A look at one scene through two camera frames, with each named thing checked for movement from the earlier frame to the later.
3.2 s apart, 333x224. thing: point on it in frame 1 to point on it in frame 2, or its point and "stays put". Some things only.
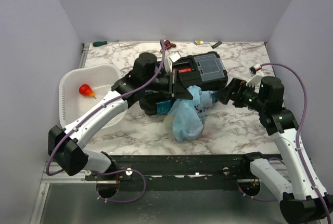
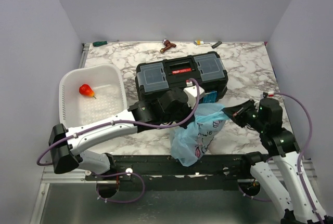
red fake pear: x=85 y=89 stays put
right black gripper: x=225 y=94 to x=237 y=112
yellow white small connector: x=198 y=42 stays put
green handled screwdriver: x=99 y=43 stays put
